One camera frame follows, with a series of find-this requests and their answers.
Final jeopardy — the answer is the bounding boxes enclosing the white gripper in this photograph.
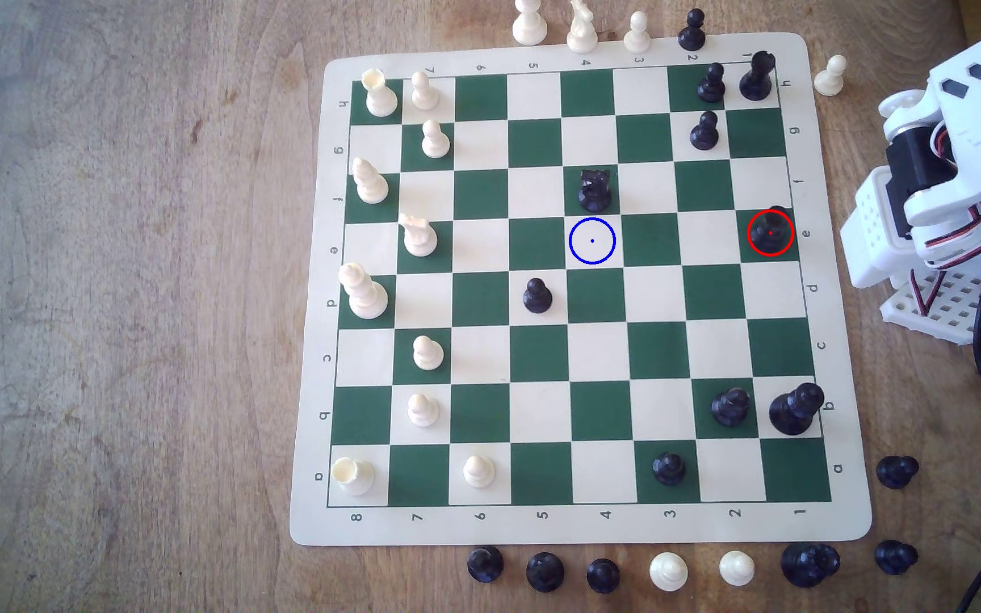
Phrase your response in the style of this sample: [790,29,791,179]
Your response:
[846,169,914,289]

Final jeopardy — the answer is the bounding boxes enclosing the black rook chess piece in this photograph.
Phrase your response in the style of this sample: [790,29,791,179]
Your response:
[739,50,777,102]
[750,206,795,257]

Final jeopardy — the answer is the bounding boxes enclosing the black bishop chess piece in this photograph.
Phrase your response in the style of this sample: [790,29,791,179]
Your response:
[710,387,751,429]

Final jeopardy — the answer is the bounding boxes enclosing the black knight chess piece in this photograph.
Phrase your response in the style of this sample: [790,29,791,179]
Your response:
[577,167,613,214]

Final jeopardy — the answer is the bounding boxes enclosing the black queen chess piece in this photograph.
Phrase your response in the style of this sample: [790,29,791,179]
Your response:
[780,543,841,589]

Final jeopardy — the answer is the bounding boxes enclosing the white knight chess piece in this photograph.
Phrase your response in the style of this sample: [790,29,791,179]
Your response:
[566,0,600,54]
[397,213,439,258]

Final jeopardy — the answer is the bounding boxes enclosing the green and cream chess mat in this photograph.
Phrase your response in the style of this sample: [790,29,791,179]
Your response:
[290,32,873,547]

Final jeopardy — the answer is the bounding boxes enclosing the white bishop chess piece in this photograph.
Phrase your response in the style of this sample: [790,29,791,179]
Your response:
[513,0,548,46]
[351,157,390,205]

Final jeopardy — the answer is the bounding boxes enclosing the white rook chess piece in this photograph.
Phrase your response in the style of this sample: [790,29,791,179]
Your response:
[330,457,376,497]
[361,69,400,117]

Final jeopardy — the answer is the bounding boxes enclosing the white queen chess piece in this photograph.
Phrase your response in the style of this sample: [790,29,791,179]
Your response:
[338,262,389,320]

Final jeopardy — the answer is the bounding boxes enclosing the red and black servo wires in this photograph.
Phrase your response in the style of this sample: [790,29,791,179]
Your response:
[923,200,981,250]

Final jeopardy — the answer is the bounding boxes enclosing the white perforated base plate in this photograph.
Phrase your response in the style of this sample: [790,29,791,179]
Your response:
[881,268,981,346]

